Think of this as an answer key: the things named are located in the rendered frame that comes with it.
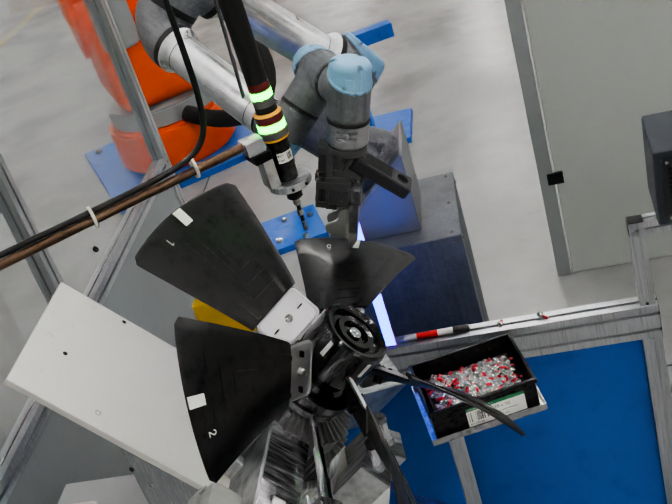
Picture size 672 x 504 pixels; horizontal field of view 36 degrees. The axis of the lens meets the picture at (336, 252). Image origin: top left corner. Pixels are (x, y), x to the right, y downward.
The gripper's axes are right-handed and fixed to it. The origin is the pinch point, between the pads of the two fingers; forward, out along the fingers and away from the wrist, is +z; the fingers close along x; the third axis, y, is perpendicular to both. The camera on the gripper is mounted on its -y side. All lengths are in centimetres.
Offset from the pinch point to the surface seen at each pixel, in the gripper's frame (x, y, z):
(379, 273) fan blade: 8.6, -5.1, 1.1
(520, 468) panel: -14, -40, 66
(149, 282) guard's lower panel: -64, 58, 56
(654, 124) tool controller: -14, -53, -21
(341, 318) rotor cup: 31.0, 0.0, -4.4
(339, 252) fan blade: 2.0, 2.6, 1.5
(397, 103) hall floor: -345, -2, 122
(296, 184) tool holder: 25.7, 8.0, -24.9
